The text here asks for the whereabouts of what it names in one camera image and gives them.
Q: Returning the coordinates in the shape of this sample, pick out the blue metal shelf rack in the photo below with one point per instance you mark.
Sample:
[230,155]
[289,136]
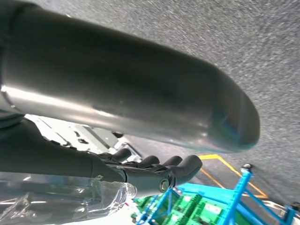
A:
[231,198]

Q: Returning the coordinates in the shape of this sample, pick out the green plastic crate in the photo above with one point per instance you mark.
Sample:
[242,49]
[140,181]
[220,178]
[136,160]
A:
[146,206]
[194,211]

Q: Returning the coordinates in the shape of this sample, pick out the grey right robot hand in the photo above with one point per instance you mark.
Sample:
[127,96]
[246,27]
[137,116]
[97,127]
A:
[117,87]

